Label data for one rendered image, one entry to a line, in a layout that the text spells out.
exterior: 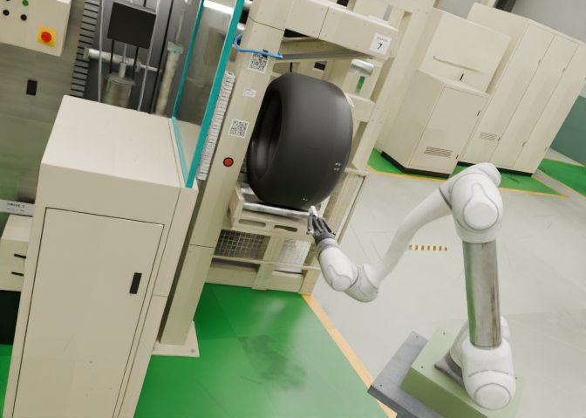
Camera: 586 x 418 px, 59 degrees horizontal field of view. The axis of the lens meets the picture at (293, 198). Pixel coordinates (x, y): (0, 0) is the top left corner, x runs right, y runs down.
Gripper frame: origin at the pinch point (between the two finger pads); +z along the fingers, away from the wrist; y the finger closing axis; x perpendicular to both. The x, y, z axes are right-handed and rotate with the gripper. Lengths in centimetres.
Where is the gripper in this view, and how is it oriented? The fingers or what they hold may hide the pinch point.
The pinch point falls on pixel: (313, 213)
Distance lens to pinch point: 217.6
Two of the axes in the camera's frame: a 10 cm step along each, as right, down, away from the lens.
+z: -2.2, -5.9, 7.8
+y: -9.1, -1.7, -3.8
